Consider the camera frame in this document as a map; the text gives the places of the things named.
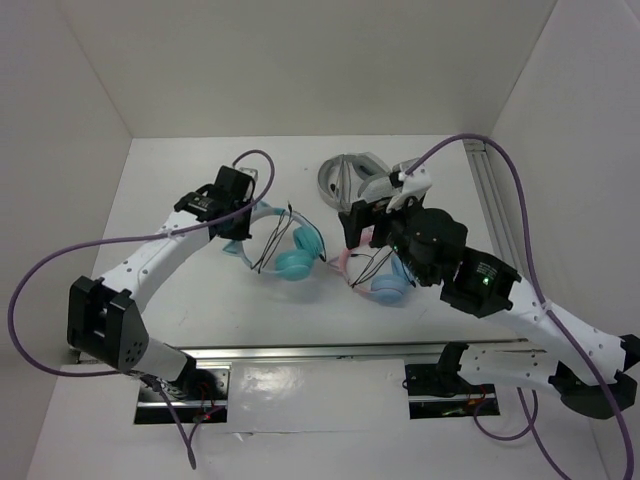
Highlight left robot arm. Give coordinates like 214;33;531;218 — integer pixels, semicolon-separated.
67;166;258;399

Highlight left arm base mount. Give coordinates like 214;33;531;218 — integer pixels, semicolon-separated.
133;364;231;426

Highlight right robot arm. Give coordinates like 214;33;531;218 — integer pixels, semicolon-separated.
338;201;639;420

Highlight pink blue cat-ear headphones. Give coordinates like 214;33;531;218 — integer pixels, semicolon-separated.
328;249;417;305

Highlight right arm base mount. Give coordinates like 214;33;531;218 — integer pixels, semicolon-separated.
402;363;500;420

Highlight teal cat-ear headphones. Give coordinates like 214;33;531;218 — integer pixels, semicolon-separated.
222;201;326;282

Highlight aluminium rail right side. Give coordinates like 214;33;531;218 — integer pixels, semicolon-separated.
463;140;527;281

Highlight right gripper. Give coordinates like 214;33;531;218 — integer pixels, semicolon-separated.
336;188;432;286

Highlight black audio cable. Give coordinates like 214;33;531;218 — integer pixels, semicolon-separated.
249;201;329;274

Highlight grey white folded headphones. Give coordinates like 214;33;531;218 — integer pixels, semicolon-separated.
317;152;396;213

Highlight aluminium rail front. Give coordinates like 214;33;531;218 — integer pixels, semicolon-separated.
69;339;531;365

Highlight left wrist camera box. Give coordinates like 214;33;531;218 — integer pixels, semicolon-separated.
235;167;259;197

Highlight aluminium rail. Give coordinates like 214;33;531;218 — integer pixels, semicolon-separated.
69;339;531;365
463;140;527;281

